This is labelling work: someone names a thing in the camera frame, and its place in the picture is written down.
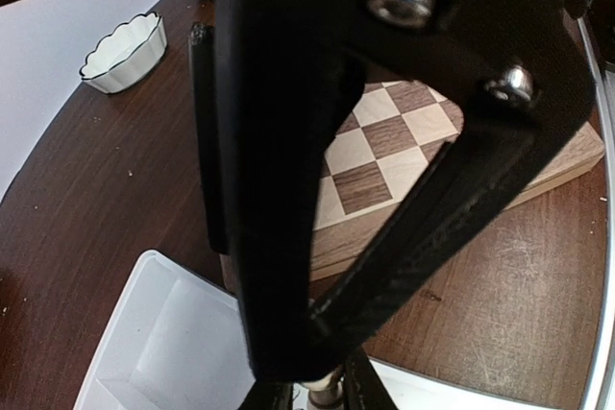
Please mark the white scalloped bowl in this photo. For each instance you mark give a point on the white scalloped bowl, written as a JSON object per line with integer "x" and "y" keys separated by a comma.
{"x": 127, "y": 55}

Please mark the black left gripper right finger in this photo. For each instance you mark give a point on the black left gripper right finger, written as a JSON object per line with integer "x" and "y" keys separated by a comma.
{"x": 524, "y": 89}

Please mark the wooden chess board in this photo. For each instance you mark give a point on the wooden chess board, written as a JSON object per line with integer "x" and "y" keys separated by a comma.
{"x": 379, "y": 152}

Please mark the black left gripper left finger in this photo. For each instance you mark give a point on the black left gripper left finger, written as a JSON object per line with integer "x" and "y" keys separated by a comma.
{"x": 271, "y": 86}

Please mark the white plastic tray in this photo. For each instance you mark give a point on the white plastic tray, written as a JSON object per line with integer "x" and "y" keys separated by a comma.
{"x": 173, "y": 341}

